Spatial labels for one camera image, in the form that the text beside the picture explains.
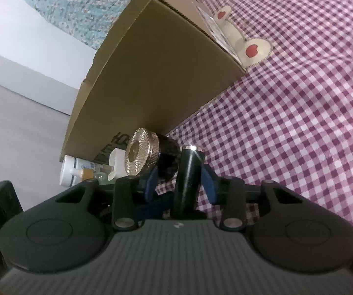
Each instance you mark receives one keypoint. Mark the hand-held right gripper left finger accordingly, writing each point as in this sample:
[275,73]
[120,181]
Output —
[150,187]

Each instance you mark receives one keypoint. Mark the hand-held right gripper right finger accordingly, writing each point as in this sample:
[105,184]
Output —
[209,187]

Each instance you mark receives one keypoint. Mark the black cylinder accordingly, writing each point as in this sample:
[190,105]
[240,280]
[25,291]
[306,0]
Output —
[187,178]

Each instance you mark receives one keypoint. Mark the dark jar with gold lid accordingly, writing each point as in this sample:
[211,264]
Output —
[139,152]

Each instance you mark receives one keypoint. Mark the white plug charger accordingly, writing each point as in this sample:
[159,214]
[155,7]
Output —
[116,159]

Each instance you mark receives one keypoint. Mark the white plastic bottle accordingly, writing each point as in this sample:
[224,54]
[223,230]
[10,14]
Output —
[67,170]

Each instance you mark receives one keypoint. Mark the brown cardboard box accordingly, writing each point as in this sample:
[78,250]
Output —
[152,67]

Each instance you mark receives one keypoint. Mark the cream tag with red hearts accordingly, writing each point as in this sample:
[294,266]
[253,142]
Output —
[235,33]

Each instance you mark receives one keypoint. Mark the clear printed packet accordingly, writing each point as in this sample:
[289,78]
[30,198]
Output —
[218,30]

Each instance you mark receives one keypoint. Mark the blue floral wall cloth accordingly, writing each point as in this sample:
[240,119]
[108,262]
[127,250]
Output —
[72,3]

